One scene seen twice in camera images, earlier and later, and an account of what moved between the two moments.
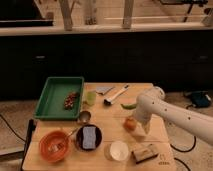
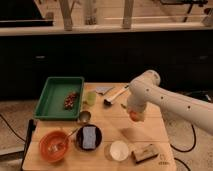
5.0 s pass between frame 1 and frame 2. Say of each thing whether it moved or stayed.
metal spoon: stayed
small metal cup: stayed
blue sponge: stayed
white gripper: moved
